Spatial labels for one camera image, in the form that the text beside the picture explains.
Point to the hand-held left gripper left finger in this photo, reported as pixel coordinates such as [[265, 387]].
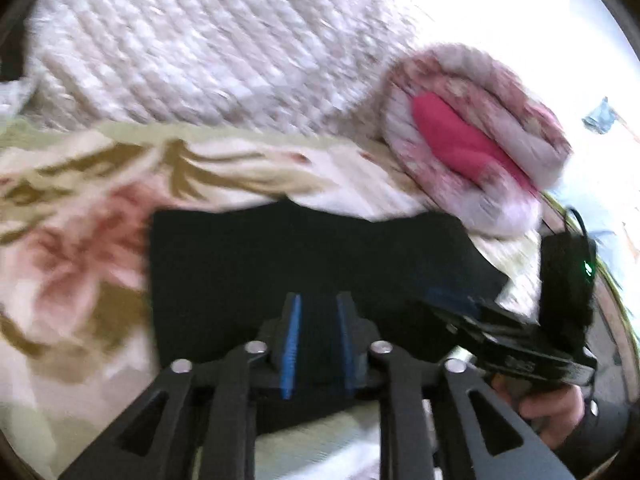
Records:
[[291, 345]]

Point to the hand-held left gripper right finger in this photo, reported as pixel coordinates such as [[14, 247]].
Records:
[[347, 345]]

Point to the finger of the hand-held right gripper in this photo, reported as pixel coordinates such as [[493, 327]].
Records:
[[452, 299], [457, 327]]

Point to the black pants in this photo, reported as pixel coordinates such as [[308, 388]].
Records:
[[225, 270]]

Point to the person's right forearm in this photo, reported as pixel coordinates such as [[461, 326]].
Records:
[[595, 440]]

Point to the person's right hand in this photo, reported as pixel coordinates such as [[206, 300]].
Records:
[[555, 407]]

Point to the pink floral rolled comforter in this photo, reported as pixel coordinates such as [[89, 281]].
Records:
[[465, 135]]

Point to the small blue object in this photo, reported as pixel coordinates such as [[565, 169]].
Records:
[[600, 116]]

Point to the floral fleece blanket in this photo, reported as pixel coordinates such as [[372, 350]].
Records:
[[80, 240]]

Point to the white quilted blanket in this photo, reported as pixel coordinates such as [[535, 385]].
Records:
[[200, 45]]

